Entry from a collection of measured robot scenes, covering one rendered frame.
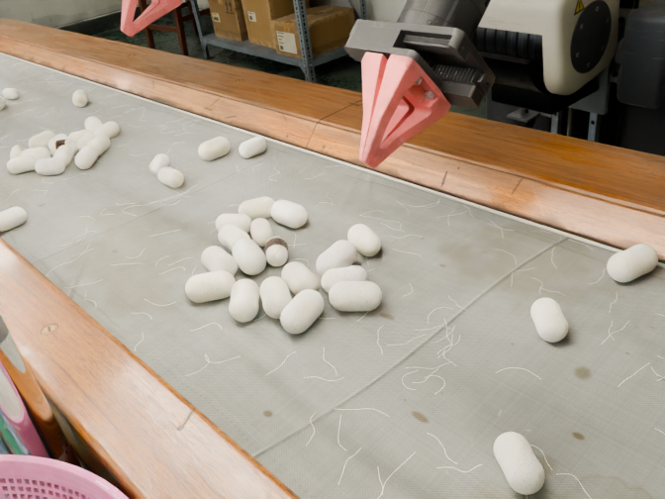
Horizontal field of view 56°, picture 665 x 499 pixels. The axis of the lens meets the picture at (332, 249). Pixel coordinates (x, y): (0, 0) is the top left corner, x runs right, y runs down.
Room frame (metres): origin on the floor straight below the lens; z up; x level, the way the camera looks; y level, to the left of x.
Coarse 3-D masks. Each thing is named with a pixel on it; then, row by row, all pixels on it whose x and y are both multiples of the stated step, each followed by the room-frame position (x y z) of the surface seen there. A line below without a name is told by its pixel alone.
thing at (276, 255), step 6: (276, 246) 0.42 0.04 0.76; (282, 246) 0.42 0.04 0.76; (270, 252) 0.41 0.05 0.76; (276, 252) 0.41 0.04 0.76; (282, 252) 0.41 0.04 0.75; (270, 258) 0.41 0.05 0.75; (276, 258) 0.41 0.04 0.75; (282, 258) 0.41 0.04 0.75; (276, 264) 0.41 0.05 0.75; (282, 264) 0.41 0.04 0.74
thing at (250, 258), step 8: (240, 240) 0.43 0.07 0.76; (248, 240) 0.43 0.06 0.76; (240, 248) 0.42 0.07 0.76; (248, 248) 0.42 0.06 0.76; (256, 248) 0.42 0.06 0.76; (240, 256) 0.41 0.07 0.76; (248, 256) 0.41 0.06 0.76; (256, 256) 0.41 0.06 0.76; (264, 256) 0.41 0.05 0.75; (240, 264) 0.41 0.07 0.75; (248, 264) 0.40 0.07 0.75; (256, 264) 0.40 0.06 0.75; (264, 264) 0.41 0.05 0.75; (248, 272) 0.40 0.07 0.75; (256, 272) 0.40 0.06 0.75
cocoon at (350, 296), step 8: (336, 288) 0.35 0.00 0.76; (344, 288) 0.35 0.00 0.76; (352, 288) 0.35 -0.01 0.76; (360, 288) 0.34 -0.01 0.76; (368, 288) 0.34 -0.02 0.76; (376, 288) 0.34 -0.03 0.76; (336, 296) 0.34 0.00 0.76; (344, 296) 0.34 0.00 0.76; (352, 296) 0.34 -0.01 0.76; (360, 296) 0.34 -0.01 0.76; (368, 296) 0.34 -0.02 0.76; (376, 296) 0.34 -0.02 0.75; (336, 304) 0.34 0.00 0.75; (344, 304) 0.34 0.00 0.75; (352, 304) 0.34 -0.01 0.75; (360, 304) 0.34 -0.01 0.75; (368, 304) 0.34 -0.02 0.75; (376, 304) 0.34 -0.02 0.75
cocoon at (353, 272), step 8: (328, 272) 0.37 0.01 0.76; (336, 272) 0.37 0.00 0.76; (344, 272) 0.37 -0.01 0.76; (352, 272) 0.37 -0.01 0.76; (360, 272) 0.37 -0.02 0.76; (328, 280) 0.37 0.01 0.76; (336, 280) 0.36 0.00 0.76; (344, 280) 0.36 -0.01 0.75; (352, 280) 0.36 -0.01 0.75; (360, 280) 0.36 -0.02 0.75; (328, 288) 0.36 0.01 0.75
